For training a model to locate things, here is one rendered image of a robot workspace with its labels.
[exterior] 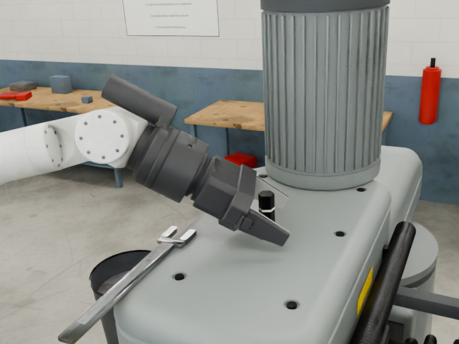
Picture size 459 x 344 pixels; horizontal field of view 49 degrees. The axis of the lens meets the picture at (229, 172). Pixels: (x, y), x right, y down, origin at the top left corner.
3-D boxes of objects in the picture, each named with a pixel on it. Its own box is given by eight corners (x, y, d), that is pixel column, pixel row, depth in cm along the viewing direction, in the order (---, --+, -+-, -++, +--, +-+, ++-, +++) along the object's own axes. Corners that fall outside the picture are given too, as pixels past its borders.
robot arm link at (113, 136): (147, 199, 62) (61, 157, 61) (156, 183, 72) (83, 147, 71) (188, 116, 60) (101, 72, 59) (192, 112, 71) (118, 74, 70)
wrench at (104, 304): (80, 349, 51) (78, 342, 50) (50, 339, 52) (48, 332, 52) (196, 235, 71) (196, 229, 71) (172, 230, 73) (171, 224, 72)
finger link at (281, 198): (291, 195, 73) (253, 176, 72) (280, 212, 74) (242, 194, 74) (290, 190, 75) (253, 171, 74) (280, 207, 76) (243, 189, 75)
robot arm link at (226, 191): (233, 208, 76) (161, 172, 75) (263, 155, 73) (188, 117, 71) (225, 252, 65) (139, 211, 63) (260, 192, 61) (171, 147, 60)
